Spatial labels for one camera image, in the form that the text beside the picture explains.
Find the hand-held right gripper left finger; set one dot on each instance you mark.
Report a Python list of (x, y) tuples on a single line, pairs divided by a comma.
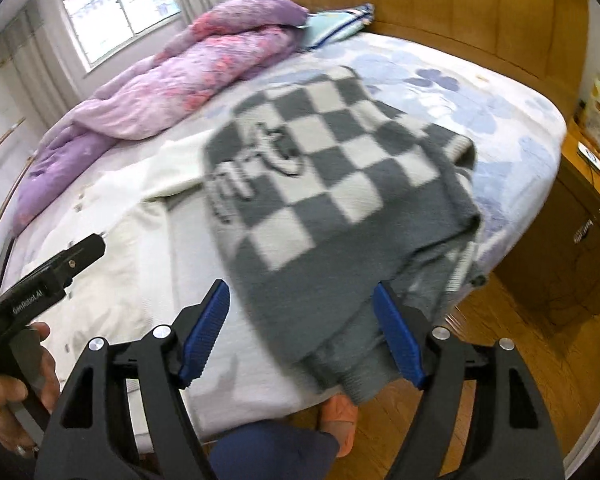
[(205, 335)]

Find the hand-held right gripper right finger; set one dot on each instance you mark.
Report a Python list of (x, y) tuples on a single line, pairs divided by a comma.
[(397, 335)]

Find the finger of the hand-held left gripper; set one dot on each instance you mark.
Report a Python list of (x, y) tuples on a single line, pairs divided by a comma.
[(80, 255)]

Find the grey white checkered sweater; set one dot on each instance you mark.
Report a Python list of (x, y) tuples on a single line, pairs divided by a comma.
[(330, 170)]

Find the person's left hand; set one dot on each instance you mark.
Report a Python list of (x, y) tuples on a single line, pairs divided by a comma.
[(0, 405)]

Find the white knit garment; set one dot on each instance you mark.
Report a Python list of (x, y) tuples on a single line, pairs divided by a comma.
[(155, 270)]

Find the orange slipper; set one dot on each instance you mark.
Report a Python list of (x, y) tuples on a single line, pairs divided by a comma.
[(339, 420)]

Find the person's leg in blue pants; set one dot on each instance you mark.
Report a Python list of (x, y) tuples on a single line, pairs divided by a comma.
[(275, 452)]

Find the purple floral quilt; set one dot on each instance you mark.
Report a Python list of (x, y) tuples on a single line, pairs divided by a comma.
[(155, 90)]

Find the wooden nightstand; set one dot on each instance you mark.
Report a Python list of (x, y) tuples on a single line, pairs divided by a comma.
[(570, 240)]

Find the bed with floral sheet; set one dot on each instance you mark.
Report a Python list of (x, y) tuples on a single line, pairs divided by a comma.
[(480, 110)]

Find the window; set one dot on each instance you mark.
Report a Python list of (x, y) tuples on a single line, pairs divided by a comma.
[(120, 10)]

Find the small white device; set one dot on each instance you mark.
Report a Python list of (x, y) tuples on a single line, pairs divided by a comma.
[(590, 154)]

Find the blue striped pillow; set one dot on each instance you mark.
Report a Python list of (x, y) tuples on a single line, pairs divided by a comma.
[(335, 25)]

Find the wooden headboard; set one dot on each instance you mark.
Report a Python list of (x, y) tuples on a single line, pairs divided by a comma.
[(455, 10)]

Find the gold curved bed rail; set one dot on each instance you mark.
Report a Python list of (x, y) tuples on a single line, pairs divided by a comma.
[(5, 145)]

